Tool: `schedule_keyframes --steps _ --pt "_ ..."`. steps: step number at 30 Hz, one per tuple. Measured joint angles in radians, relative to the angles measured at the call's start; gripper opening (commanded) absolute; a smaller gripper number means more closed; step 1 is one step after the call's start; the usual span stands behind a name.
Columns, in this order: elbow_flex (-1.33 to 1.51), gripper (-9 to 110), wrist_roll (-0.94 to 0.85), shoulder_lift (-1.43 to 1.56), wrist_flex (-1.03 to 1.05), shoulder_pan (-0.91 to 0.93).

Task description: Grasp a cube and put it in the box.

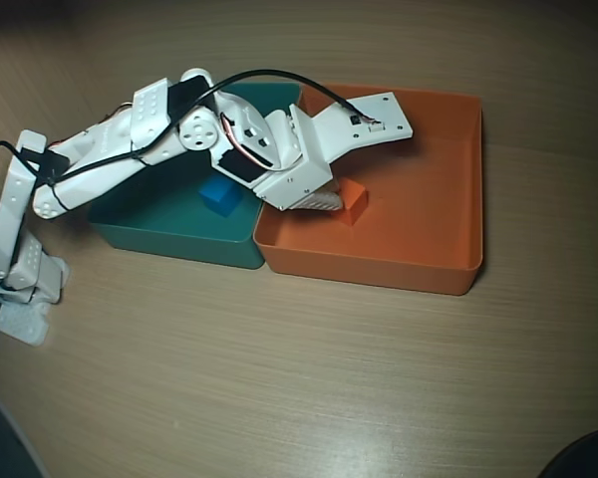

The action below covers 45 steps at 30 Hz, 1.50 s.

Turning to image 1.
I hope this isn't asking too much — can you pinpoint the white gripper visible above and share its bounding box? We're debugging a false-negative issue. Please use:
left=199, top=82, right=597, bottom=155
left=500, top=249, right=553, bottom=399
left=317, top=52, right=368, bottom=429
left=255, top=103, right=346, bottom=214

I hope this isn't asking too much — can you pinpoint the orange cube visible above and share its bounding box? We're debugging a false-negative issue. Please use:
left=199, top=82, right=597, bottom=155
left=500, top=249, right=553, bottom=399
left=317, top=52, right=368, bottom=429
left=336, top=177, right=371, bottom=228

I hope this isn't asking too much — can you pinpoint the blue cube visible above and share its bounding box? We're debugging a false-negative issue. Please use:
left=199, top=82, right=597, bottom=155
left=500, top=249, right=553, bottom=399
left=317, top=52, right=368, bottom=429
left=197, top=177, right=244, bottom=218

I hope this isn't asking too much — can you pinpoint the orange plastic box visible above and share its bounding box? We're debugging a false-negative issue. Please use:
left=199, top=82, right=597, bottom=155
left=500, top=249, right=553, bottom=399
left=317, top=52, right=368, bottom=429
left=252, top=82, right=484, bottom=298

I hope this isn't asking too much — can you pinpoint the teal plastic box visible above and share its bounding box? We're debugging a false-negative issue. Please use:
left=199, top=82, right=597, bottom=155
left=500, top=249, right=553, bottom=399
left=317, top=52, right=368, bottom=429
left=87, top=82, right=303, bottom=271

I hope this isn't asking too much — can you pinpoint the white foam base pad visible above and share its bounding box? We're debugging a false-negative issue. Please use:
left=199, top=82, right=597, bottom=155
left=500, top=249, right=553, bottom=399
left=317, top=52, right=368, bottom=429
left=0, top=297, right=54, bottom=349

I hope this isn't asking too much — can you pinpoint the dark round object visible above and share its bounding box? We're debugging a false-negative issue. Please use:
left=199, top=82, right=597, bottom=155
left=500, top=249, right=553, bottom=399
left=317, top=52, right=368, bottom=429
left=542, top=426, right=598, bottom=478

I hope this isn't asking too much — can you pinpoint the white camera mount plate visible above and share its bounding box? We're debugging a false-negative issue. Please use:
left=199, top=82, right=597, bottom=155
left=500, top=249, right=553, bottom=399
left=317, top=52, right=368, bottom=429
left=309, top=91, right=414, bottom=166

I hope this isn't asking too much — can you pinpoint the red white servo wire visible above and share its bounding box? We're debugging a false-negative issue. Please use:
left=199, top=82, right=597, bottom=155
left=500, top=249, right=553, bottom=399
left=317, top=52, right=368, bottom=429
left=218, top=112, right=276, bottom=171

